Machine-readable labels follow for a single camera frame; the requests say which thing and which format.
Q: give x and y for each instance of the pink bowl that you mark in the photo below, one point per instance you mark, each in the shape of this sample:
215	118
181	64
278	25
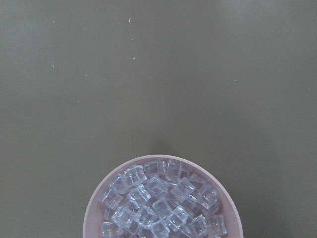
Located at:
94	214

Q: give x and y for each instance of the clear ice cubes pile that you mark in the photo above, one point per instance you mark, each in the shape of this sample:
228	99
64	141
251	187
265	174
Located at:
161	199

